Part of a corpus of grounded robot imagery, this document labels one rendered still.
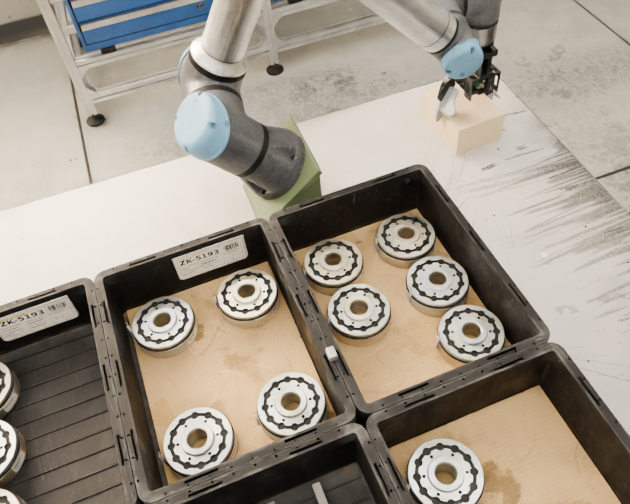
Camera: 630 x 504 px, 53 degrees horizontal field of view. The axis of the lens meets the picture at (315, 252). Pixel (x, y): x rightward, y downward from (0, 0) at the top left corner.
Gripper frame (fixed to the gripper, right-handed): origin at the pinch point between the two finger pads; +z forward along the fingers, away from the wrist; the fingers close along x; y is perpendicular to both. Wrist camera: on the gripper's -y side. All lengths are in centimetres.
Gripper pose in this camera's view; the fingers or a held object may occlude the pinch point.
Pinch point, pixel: (461, 109)
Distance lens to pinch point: 155.7
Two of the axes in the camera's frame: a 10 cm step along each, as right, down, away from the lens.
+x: 9.1, -3.6, 2.0
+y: 4.0, 6.9, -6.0
